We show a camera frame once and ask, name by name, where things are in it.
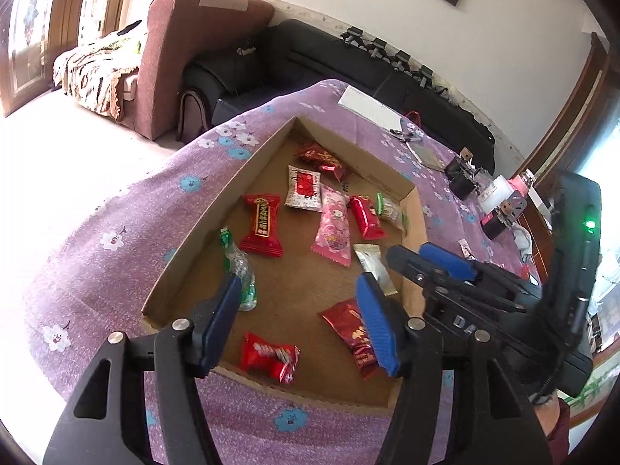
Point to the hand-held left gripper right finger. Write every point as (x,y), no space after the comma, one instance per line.
(378,324)

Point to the person's right forearm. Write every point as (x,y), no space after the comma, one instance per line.
(550,416)

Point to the patterned brown white blanket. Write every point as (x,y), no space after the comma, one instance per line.
(97,72)

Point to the small green clear candy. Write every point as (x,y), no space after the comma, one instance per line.
(387,206)

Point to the wooden door frame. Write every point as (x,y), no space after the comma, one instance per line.
(571,106)

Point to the black clamp mount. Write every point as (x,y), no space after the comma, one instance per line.
(401,60)
(378,48)
(352,36)
(425,76)

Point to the red candy packet gold label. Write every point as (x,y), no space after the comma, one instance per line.
(261,225)

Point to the grey booklet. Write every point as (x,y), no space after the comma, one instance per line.
(426,155)

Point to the small printed card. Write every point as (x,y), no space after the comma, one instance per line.
(467,248)

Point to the dark red gold snack packet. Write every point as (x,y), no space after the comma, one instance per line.
(323,160)
(351,327)

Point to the pink sleeved bottle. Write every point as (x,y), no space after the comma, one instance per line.
(523,181)

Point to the pink cartoon snack packet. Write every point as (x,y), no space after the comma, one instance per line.
(333,227)

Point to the cardboard box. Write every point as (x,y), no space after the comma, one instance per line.
(300,281)

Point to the small white red snack packet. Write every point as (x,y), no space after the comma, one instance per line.
(304,189)

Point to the black device with wooden knob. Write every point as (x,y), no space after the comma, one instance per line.
(460,177)
(503,215)

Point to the white cloth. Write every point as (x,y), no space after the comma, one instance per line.
(522,237)

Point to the white paper pad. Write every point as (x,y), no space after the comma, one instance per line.
(370,106)

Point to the black sofa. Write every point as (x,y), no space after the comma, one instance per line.
(300,63)

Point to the wooden glass door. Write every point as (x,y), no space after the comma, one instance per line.
(29,34)

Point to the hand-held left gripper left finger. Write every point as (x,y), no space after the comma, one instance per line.
(218,322)

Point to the red figure-print candy packet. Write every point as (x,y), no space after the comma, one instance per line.
(365,218)

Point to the green clear candy packet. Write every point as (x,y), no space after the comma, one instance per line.
(240,271)

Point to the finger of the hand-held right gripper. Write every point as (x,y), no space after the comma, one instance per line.
(407,261)
(450,261)

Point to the white cup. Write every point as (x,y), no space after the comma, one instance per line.
(495,193)

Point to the cream snack packet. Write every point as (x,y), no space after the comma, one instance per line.
(375,266)

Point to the purple floral tablecloth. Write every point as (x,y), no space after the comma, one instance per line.
(111,232)

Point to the red white candy packet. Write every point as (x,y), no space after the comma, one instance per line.
(269,356)

